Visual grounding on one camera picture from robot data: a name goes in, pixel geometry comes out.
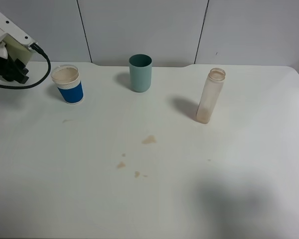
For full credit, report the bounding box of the teal plastic cup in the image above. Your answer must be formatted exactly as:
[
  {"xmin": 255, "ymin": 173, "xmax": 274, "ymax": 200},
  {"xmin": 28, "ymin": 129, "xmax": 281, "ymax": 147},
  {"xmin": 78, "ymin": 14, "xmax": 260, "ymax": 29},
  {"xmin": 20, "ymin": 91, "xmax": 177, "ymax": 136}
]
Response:
[{"xmin": 129, "ymin": 54, "xmax": 152, "ymax": 93}]

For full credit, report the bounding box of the clear pink-label drink bottle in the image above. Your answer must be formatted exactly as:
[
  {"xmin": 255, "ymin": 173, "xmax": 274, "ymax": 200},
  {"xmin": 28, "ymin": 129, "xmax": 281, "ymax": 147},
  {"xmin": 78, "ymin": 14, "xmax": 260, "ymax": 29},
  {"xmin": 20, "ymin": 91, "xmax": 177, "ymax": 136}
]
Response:
[{"xmin": 196, "ymin": 68, "xmax": 226, "ymax": 124}]

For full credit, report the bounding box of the black left camera cable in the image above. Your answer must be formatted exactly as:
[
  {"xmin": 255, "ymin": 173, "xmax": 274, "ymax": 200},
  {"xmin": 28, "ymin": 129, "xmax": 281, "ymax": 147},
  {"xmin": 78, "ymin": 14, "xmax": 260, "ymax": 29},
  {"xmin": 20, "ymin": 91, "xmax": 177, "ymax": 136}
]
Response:
[{"xmin": 0, "ymin": 42, "xmax": 52, "ymax": 90}]

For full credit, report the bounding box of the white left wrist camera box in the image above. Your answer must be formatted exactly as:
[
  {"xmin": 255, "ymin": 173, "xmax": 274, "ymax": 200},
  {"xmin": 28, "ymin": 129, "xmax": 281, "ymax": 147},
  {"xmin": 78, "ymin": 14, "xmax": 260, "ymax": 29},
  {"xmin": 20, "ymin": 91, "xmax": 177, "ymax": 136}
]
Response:
[{"xmin": 0, "ymin": 12, "xmax": 36, "ymax": 64}]

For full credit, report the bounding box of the blue sleeved clear cup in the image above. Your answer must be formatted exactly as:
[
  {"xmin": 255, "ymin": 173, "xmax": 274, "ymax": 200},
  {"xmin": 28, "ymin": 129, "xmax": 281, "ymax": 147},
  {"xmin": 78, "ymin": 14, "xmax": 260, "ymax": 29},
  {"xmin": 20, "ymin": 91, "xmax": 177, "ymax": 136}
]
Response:
[{"xmin": 51, "ymin": 65, "xmax": 84, "ymax": 105}]

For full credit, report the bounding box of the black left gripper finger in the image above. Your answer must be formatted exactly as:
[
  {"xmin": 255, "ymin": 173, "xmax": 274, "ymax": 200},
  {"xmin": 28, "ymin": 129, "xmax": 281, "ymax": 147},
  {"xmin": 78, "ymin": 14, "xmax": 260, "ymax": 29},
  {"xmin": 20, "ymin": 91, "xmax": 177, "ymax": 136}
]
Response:
[{"xmin": 13, "ymin": 59, "xmax": 29, "ymax": 84}]

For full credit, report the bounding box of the light green plastic cup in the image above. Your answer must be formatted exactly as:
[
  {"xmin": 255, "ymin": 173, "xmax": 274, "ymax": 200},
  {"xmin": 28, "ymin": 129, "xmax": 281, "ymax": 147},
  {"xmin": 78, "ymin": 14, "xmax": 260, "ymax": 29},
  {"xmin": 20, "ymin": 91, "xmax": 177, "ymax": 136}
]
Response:
[{"xmin": 3, "ymin": 35, "xmax": 33, "ymax": 66}]

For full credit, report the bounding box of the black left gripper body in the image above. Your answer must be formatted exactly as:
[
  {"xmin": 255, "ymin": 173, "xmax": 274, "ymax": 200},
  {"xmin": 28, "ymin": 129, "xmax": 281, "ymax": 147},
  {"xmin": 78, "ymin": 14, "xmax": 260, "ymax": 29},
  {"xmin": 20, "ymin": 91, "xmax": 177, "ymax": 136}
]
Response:
[{"xmin": 0, "ymin": 56, "xmax": 17, "ymax": 82}]

